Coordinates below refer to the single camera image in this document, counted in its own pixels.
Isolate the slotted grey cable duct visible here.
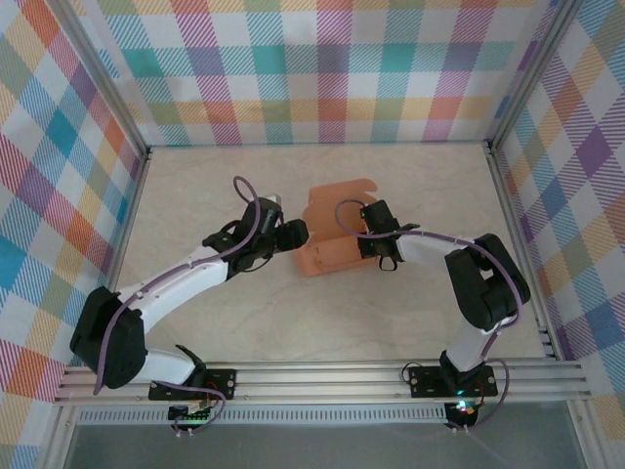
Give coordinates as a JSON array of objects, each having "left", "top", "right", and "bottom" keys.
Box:
[{"left": 77, "top": 405, "right": 448, "bottom": 426}]

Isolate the aluminium mounting rail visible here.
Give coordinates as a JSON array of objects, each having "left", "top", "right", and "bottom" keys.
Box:
[{"left": 53, "top": 361, "right": 592, "bottom": 405}]

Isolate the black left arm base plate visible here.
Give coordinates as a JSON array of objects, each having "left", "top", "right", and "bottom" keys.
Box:
[{"left": 148, "top": 368, "right": 238, "bottom": 402}]

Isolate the aluminium frame post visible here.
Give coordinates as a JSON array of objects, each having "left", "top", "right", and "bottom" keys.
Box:
[
  {"left": 46, "top": 0, "right": 152, "bottom": 157},
  {"left": 487, "top": 0, "right": 585, "bottom": 152}
]

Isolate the aluminium table edge rail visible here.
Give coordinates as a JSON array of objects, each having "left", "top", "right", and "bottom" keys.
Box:
[
  {"left": 82, "top": 146, "right": 153, "bottom": 367},
  {"left": 485, "top": 141, "right": 563, "bottom": 361}
]

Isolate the aluminium frame leg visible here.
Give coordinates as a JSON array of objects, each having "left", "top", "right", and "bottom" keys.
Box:
[
  {"left": 568, "top": 400, "right": 609, "bottom": 469},
  {"left": 41, "top": 403, "right": 82, "bottom": 469}
]

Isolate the orange paper box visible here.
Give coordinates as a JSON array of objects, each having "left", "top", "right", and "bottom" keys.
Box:
[{"left": 292, "top": 178, "right": 383, "bottom": 277}]

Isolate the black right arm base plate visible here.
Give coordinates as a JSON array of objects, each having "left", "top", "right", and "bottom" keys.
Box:
[{"left": 407, "top": 363, "right": 498, "bottom": 398}]

